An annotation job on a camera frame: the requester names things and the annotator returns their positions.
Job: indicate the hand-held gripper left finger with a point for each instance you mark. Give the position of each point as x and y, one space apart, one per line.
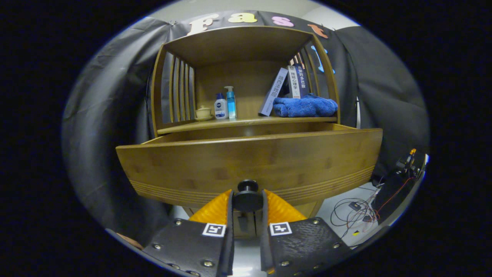
230 246

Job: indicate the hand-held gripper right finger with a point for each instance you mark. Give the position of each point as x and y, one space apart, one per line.
264 250

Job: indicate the black round drawer knob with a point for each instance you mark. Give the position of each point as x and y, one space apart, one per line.
248 200

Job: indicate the wooden drawer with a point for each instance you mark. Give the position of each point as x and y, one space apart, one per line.
250 161

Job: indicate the wooden countertop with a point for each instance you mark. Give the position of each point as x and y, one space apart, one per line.
246 122

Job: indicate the wooden cabinet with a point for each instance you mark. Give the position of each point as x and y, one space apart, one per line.
238 42

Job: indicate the cream lidded teacup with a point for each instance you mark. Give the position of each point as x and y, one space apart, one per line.
203 113

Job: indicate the white bottle blue cap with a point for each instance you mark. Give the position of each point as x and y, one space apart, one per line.
221 109

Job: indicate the blue pump bottle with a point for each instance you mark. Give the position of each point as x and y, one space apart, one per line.
231 105

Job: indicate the blue fluffy towel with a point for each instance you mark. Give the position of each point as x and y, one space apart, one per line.
303 107

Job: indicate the pale grey book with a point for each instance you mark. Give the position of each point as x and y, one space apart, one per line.
275 90

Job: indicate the white spine book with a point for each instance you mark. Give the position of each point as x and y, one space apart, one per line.
294 82

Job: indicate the dark blue book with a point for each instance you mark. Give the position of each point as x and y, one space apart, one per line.
303 79

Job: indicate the orange tipped tool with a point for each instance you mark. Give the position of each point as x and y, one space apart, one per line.
412 152

